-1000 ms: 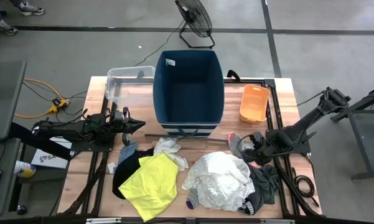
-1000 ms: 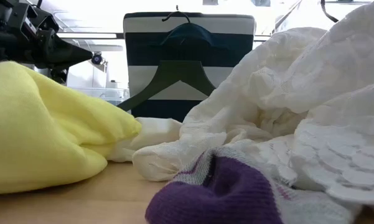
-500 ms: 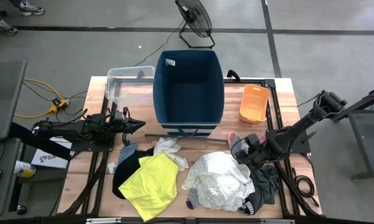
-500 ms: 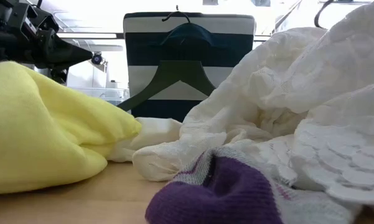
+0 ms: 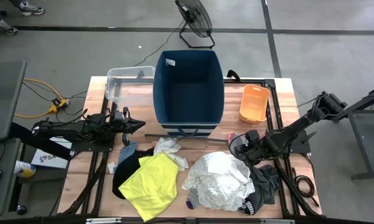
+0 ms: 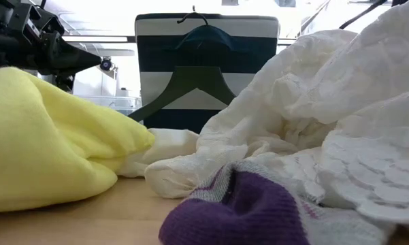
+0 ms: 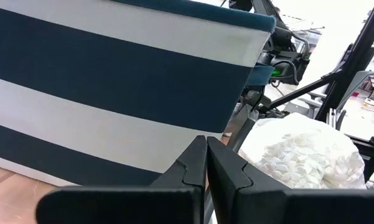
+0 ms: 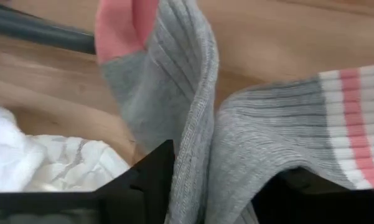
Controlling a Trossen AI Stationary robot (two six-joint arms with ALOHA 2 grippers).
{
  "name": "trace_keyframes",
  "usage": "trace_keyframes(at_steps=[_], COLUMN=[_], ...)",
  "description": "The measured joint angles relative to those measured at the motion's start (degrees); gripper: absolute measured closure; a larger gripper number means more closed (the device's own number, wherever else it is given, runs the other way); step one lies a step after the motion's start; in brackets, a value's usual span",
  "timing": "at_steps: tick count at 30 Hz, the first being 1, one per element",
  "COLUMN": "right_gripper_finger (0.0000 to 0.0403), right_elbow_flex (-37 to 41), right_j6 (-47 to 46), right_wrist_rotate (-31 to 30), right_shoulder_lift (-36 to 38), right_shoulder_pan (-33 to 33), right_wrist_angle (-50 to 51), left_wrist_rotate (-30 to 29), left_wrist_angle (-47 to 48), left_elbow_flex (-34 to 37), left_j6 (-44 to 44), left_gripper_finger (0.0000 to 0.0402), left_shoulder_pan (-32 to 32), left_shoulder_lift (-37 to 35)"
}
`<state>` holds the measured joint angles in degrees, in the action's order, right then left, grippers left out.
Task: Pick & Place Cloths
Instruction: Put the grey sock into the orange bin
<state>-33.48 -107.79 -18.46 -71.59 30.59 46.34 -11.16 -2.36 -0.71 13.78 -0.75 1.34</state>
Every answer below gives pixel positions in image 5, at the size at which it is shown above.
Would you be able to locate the blue cloth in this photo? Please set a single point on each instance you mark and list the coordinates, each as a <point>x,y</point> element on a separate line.
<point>127,151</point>

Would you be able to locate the blue white striped fabric bin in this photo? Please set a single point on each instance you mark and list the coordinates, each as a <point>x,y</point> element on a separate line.
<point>188,93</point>

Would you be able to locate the black cloth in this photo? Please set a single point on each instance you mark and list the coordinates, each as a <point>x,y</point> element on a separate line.
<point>126,175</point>

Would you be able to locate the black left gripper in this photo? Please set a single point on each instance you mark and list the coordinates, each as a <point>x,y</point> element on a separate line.
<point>124,124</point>

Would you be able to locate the small white tag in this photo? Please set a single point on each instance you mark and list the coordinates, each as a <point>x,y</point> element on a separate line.
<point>111,168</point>

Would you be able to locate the yellow cloth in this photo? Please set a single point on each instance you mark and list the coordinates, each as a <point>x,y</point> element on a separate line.
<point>152,183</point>

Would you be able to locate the clear plastic container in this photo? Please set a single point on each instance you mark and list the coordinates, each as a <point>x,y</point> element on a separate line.
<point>129,87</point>

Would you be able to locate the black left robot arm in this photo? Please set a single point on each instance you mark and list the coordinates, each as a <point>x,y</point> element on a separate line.
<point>68,129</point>

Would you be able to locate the pink cloth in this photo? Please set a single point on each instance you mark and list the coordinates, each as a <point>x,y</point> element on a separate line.
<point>231,137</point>

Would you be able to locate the plain white cloth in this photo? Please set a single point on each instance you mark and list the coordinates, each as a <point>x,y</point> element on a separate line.
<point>169,147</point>

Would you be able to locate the black floor fan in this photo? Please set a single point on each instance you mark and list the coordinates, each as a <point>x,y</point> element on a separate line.
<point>196,17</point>

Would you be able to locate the grey monitor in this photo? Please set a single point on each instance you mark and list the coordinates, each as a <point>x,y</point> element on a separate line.
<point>3,99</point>

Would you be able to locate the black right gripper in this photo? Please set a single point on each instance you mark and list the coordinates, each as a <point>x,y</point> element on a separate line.
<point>253,146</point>

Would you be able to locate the black aluminium frame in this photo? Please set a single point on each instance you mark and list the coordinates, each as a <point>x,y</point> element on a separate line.
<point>278,102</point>

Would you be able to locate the purple toe sock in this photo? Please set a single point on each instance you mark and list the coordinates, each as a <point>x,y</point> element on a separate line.
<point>191,203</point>

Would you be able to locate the dark grey cloth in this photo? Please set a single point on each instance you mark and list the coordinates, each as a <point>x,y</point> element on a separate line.
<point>264,182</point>

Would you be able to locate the white yellow spray can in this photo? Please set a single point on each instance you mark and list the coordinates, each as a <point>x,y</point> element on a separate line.
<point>24,169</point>

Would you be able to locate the orange plastic basket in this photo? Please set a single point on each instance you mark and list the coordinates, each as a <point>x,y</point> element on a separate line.
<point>253,104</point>

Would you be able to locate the grey sneaker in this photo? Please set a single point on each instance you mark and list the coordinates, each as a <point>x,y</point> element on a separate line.
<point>7,28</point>
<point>31,8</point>

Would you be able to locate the black metal stand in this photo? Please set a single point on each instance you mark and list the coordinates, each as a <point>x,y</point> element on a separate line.
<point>364,130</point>

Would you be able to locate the white printed box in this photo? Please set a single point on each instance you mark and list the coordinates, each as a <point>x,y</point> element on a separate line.
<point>51,157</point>

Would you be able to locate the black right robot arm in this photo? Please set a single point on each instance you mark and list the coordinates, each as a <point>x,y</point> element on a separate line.
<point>298,124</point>

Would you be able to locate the white lace cloth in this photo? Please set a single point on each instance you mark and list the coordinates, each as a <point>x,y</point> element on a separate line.
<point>217,180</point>

